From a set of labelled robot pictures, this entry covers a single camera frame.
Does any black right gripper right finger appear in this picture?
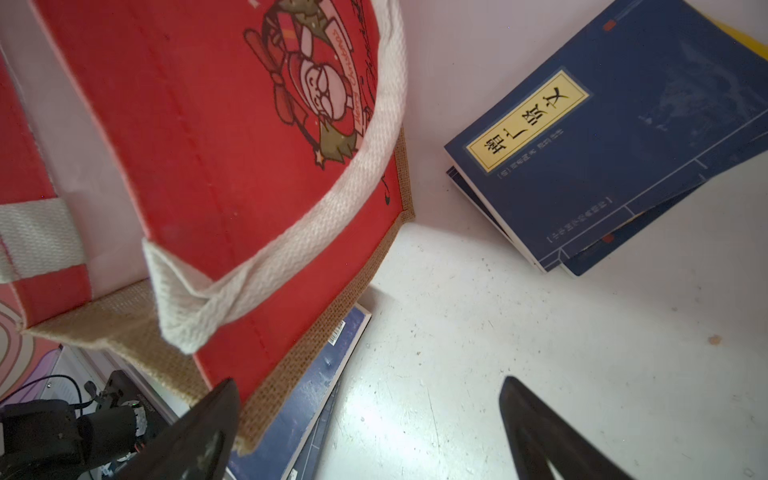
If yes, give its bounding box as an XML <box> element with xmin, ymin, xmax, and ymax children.
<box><xmin>499</xmin><ymin>376</ymin><xmax>630</xmax><ymax>479</ymax></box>

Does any red beige canvas tote bag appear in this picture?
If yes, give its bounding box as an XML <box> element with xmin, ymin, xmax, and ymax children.
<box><xmin>1</xmin><ymin>1</ymin><xmax>414</xmax><ymax>455</ymax></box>

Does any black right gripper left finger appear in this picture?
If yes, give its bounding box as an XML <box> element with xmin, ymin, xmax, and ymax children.
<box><xmin>116</xmin><ymin>379</ymin><xmax>240</xmax><ymax>480</ymax></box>

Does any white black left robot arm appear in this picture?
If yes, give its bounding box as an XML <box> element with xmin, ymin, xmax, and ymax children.
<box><xmin>1</xmin><ymin>370</ymin><xmax>169</xmax><ymax>479</ymax></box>

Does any navy book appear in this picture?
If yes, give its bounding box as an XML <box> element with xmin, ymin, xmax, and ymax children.
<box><xmin>226</xmin><ymin>304</ymin><xmax>371</xmax><ymax>479</ymax></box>
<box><xmin>446</xmin><ymin>1</ymin><xmax>767</xmax><ymax>272</ymax></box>
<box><xmin>446</xmin><ymin>132</ymin><xmax>767</xmax><ymax>277</ymax></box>

